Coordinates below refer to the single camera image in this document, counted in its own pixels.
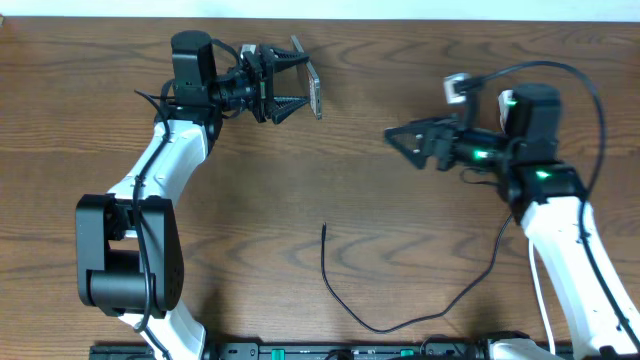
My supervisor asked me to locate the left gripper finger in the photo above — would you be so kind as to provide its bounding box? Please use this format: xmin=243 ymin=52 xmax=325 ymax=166
xmin=260 ymin=45 xmax=310 ymax=68
xmin=270 ymin=96 xmax=309 ymax=125

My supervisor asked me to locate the black charger cable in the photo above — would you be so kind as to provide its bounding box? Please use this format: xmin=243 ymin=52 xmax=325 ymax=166
xmin=320 ymin=212 xmax=515 ymax=335

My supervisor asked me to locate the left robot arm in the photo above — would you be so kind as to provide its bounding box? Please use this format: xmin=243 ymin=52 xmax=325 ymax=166
xmin=75 ymin=30 xmax=318 ymax=359

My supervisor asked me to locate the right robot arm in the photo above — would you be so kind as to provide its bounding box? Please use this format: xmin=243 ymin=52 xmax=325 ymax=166
xmin=384 ymin=83 xmax=639 ymax=359

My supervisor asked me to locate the white power strip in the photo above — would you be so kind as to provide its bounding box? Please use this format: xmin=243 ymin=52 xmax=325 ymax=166
xmin=497 ymin=89 xmax=513 ymax=133

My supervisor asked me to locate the white power strip cord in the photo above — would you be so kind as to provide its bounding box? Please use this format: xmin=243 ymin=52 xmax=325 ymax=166
xmin=527 ymin=238 xmax=557 ymax=356

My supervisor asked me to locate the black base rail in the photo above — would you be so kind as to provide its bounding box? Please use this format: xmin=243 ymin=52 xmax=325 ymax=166
xmin=87 ymin=339 xmax=489 ymax=360

